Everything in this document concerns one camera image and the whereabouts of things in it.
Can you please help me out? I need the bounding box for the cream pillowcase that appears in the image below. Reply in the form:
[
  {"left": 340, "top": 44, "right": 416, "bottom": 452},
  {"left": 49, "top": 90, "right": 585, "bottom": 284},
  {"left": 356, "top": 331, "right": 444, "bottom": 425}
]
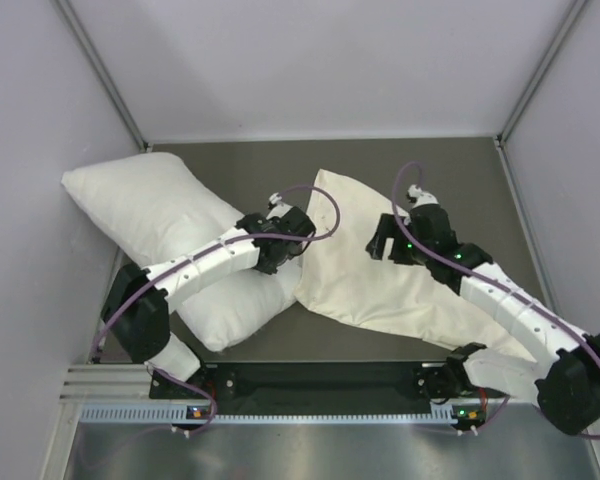
[{"left": 295, "top": 169, "right": 531, "bottom": 360}]

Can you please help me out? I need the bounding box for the white pillow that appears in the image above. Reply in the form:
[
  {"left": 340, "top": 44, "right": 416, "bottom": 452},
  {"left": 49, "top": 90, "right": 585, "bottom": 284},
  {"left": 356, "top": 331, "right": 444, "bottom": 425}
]
[{"left": 61, "top": 153, "right": 301, "bottom": 352}]

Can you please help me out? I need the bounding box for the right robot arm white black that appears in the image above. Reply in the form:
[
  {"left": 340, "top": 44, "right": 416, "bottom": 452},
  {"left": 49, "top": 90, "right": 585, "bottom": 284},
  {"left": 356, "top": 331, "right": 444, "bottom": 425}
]
[{"left": 365, "top": 203, "right": 600, "bottom": 436}]

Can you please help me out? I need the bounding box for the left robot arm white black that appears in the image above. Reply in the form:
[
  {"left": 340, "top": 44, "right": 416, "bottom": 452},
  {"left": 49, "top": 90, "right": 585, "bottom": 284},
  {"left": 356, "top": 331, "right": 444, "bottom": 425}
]
[{"left": 101, "top": 204, "right": 316, "bottom": 397}]

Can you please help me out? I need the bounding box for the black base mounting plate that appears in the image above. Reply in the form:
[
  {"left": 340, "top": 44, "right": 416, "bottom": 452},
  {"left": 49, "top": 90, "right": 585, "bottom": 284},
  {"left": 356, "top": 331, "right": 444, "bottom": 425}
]
[{"left": 149, "top": 359, "right": 506, "bottom": 416}]

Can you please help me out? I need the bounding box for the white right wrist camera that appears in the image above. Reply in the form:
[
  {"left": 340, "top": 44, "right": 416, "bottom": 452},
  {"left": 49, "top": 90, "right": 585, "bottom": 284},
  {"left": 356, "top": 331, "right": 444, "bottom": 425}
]
[{"left": 406, "top": 184, "right": 439, "bottom": 209}]

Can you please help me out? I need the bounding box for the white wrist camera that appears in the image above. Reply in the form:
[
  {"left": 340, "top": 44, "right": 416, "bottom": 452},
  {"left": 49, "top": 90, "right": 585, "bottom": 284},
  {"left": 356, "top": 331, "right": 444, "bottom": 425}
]
[
  {"left": 406, "top": 184, "right": 439, "bottom": 209},
  {"left": 266, "top": 193, "right": 299, "bottom": 221}
]

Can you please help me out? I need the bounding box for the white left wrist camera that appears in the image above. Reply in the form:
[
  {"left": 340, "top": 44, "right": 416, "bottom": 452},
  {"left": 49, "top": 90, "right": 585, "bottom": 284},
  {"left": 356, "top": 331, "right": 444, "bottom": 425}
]
[{"left": 266, "top": 193, "right": 299, "bottom": 221}]

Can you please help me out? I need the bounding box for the left aluminium corner post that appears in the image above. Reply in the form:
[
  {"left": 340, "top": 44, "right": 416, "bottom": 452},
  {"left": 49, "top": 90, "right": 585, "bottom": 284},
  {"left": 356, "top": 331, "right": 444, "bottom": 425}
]
[{"left": 51, "top": 0, "right": 152, "bottom": 152}]

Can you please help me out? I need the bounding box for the aluminium corner post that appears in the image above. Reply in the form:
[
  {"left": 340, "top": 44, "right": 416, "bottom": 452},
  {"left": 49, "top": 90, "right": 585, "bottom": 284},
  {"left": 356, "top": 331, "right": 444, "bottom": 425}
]
[
  {"left": 51, "top": 0, "right": 152, "bottom": 152},
  {"left": 494, "top": 0, "right": 591, "bottom": 149}
]

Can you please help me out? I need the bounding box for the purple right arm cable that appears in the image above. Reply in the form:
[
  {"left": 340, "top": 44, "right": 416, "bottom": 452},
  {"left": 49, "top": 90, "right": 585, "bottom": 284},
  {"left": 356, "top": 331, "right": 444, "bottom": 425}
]
[{"left": 389, "top": 160, "right": 600, "bottom": 441}]

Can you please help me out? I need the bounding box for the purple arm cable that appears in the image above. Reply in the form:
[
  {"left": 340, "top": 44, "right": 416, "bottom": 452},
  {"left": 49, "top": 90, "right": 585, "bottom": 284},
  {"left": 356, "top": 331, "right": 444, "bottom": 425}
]
[
  {"left": 389, "top": 160, "right": 600, "bottom": 441},
  {"left": 92, "top": 185, "right": 344, "bottom": 436}
]

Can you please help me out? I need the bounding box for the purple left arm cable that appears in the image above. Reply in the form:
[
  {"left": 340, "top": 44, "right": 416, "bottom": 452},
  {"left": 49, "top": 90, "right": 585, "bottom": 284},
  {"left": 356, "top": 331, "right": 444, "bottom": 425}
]
[{"left": 92, "top": 185, "right": 344, "bottom": 436}]

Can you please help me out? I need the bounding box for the grey slotted cable duct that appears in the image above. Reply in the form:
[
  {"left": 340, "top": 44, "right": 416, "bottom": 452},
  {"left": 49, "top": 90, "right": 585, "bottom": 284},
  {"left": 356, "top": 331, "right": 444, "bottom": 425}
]
[{"left": 80, "top": 404, "right": 485, "bottom": 425}]

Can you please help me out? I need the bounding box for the aluminium frame rail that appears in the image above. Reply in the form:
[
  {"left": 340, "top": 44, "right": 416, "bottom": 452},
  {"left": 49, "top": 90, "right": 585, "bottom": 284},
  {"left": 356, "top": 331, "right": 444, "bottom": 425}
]
[{"left": 59, "top": 364, "right": 152, "bottom": 404}]

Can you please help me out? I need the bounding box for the right aluminium corner post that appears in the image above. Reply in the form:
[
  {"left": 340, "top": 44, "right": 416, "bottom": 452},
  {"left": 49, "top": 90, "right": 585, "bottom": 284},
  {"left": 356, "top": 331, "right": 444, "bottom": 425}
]
[{"left": 494, "top": 0, "right": 591, "bottom": 149}]

